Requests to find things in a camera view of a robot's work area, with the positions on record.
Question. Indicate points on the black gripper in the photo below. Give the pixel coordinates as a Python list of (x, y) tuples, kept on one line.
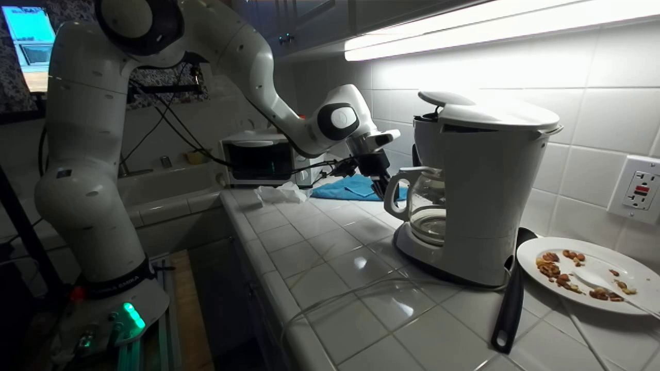
[(372, 166)]

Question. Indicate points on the white coffee making machine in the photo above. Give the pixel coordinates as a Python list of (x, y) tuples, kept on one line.
[(488, 186)]

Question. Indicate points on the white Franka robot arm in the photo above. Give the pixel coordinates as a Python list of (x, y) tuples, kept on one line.
[(84, 157)]

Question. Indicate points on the blue cloth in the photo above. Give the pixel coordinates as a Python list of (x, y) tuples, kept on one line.
[(352, 187)]

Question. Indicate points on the clear plastic wrap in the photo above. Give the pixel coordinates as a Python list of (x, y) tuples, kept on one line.
[(280, 193)]

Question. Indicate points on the brown food scraps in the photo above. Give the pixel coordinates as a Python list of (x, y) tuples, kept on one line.
[(550, 264)]

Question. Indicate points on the yellow dish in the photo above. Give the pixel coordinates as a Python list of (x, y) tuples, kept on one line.
[(194, 157)]

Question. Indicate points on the under-cabinet light strip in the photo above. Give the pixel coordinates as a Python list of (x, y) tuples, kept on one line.
[(495, 27)]

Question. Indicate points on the white sink counter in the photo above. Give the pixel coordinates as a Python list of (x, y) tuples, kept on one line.
[(171, 198)]

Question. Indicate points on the wooden plank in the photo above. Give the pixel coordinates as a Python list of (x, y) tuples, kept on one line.
[(189, 316)]

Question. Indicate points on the white plate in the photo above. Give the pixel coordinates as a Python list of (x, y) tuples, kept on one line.
[(605, 264)]

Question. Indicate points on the black tripod leg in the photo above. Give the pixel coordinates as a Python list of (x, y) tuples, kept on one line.
[(28, 240)]

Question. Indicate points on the lit monitor screen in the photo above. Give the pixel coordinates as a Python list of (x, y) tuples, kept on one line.
[(31, 48)]

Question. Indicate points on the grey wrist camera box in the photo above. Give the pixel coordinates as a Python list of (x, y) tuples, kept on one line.
[(383, 138)]

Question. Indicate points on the wall cabinets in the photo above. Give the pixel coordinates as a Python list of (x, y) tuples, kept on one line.
[(323, 17)]

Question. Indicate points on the white wall outlet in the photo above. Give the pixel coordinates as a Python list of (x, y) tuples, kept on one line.
[(640, 190)]

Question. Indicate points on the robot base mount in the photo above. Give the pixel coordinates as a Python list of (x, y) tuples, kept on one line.
[(110, 321)]

